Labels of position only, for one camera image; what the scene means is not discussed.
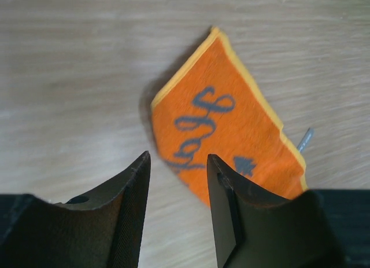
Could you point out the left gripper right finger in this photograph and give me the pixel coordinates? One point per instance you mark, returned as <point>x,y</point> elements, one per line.
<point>254,227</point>

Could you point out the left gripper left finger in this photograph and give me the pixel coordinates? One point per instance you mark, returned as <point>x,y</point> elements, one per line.
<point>99,228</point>

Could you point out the grey orange towel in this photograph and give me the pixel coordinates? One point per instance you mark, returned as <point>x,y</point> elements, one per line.
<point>212,105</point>

